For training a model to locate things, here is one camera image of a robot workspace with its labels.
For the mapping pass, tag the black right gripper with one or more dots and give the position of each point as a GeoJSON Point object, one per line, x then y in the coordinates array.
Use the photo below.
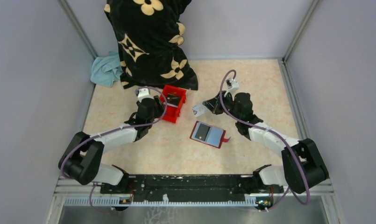
{"type": "Point", "coordinates": [214, 105]}

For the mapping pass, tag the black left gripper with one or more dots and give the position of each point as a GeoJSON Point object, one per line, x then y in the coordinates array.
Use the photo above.
{"type": "Point", "coordinates": [159, 108]}

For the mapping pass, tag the silver white credit card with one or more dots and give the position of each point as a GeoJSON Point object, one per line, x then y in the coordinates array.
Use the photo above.
{"type": "Point", "coordinates": [199, 110]}

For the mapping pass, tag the red leather card holder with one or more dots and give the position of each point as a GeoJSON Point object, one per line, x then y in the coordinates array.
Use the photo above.
{"type": "Point", "coordinates": [215, 138]}

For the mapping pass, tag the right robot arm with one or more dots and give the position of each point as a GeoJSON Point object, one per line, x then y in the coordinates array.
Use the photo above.
{"type": "Point", "coordinates": [302, 164]}

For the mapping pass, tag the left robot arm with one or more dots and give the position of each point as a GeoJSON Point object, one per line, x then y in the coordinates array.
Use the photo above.
{"type": "Point", "coordinates": [81, 160]}

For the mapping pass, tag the red plastic bin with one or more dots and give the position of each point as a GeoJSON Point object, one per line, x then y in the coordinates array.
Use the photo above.
{"type": "Point", "coordinates": [173, 113]}

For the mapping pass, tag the light blue cloth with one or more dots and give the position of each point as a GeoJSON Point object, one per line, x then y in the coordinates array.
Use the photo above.
{"type": "Point", "coordinates": [106, 70]}

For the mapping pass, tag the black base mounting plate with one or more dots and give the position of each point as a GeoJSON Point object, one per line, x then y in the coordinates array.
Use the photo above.
{"type": "Point", "coordinates": [246, 184]}

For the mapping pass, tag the aluminium frame rail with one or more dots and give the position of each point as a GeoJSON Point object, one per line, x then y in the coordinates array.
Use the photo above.
{"type": "Point", "coordinates": [77, 194]}

